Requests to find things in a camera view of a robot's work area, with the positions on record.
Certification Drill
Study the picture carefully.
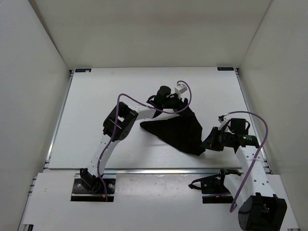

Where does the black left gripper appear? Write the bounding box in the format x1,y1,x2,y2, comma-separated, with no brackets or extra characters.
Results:
162,92,193,117

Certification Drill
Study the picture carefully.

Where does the black skirt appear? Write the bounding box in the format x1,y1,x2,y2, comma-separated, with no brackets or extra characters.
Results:
140,108,205,156

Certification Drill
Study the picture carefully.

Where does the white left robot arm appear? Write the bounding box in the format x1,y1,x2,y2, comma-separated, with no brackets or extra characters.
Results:
80,80,192,192

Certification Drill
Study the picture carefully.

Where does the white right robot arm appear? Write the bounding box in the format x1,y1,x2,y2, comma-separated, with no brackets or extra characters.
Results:
201,116,287,231

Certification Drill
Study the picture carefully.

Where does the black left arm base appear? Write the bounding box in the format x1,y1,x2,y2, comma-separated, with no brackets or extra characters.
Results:
70,168,116,202

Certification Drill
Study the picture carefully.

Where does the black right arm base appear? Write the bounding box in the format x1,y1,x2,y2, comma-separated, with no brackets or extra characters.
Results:
188,168,241,204

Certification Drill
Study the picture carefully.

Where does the dark right corner label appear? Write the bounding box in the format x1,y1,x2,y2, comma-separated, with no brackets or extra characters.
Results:
217,67,234,71

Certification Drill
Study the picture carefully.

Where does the dark corner label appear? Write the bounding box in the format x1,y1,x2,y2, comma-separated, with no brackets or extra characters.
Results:
75,68,91,73
217,67,234,71

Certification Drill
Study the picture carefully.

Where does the dark left corner label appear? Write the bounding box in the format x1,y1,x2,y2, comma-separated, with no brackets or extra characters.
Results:
75,68,91,73

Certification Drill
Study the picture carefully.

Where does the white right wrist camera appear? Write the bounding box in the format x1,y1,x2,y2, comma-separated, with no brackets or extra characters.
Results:
218,114,230,131

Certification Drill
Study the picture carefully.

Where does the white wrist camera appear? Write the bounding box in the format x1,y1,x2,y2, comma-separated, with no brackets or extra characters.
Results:
174,83,188,99
218,114,230,131

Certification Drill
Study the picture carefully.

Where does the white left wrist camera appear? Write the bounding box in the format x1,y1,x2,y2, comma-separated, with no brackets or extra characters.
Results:
174,83,188,99

